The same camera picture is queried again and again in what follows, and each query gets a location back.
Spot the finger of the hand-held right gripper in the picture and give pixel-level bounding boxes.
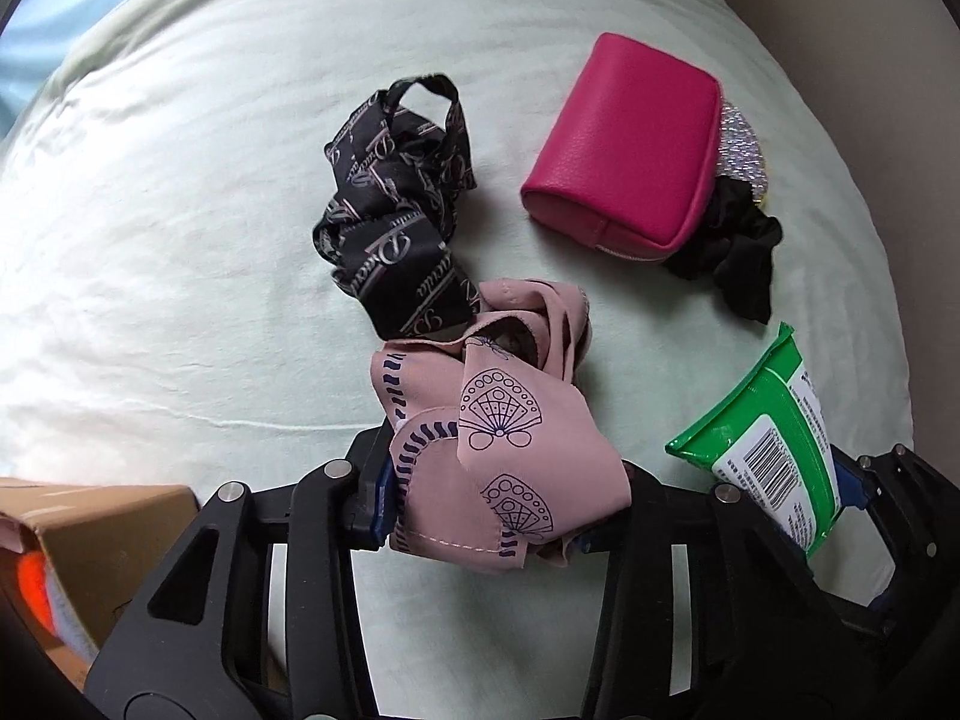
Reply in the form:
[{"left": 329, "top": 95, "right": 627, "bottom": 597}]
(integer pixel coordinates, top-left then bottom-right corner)
[
  {"left": 825, "top": 566, "right": 925, "bottom": 640},
  {"left": 829, "top": 446, "right": 943, "bottom": 565}
]

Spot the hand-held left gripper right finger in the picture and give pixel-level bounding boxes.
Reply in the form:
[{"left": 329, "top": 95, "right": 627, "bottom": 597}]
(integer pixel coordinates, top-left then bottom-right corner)
[{"left": 576, "top": 463, "right": 890, "bottom": 720}]

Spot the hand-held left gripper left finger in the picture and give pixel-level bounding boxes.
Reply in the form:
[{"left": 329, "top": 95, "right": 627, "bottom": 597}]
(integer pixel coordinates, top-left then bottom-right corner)
[{"left": 84, "top": 427, "right": 400, "bottom": 720}]

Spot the green wet wipes packet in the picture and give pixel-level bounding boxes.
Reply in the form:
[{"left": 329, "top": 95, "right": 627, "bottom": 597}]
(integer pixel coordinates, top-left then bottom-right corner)
[{"left": 664, "top": 321, "right": 853, "bottom": 560}]

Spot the pink printed scarf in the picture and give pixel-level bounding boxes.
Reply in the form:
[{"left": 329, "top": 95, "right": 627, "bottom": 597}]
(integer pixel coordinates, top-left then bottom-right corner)
[{"left": 369, "top": 277, "right": 632, "bottom": 568}]

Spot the orange soft item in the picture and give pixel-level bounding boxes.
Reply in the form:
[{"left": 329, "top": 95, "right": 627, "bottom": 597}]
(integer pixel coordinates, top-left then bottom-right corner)
[{"left": 13, "top": 551, "right": 55, "bottom": 640}]

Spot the black scrunchie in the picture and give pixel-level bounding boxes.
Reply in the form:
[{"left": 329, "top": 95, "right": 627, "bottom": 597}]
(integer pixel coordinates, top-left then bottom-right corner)
[{"left": 664, "top": 180, "right": 782, "bottom": 325}]

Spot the black printed scarf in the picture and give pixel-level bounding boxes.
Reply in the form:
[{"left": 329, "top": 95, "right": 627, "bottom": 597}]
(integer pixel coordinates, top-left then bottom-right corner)
[{"left": 311, "top": 73, "right": 481, "bottom": 341}]

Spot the cardboard box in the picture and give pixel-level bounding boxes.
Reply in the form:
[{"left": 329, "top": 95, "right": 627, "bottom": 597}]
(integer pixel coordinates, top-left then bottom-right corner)
[{"left": 0, "top": 476, "right": 200, "bottom": 670}]

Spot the light green bedsheet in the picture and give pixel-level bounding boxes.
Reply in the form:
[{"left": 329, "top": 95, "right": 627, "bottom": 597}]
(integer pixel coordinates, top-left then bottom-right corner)
[{"left": 0, "top": 0, "right": 925, "bottom": 720}]

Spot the silver glitter hair accessory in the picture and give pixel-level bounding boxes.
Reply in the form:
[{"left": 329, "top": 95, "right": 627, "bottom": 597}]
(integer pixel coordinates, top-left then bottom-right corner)
[{"left": 712, "top": 94, "right": 770, "bottom": 205}]

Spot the magenta leather pouch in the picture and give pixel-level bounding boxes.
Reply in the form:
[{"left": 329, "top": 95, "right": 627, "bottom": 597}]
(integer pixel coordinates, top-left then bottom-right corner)
[{"left": 521, "top": 31, "right": 725, "bottom": 263}]

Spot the light blue cloth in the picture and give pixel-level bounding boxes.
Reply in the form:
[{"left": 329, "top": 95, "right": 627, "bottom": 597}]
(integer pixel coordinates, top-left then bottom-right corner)
[{"left": 0, "top": 0, "right": 80, "bottom": 140}]

